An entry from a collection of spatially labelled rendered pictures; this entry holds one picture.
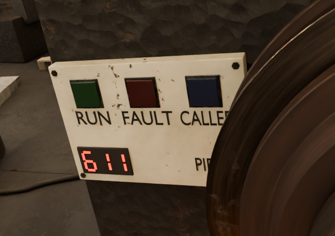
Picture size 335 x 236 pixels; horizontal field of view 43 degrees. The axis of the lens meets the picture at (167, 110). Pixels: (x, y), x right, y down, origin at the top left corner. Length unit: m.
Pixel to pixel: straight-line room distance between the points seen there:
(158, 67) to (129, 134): 0.11
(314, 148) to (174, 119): 0.24
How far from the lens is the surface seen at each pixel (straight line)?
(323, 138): 0.34
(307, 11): 0.40
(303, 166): 0.35
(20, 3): 5.66
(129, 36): 0.54
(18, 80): 4.84
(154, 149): 0.58
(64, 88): 0.59
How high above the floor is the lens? 1.40
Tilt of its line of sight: 24 degrees down
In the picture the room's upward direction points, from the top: 10 degrees counter-clockwise
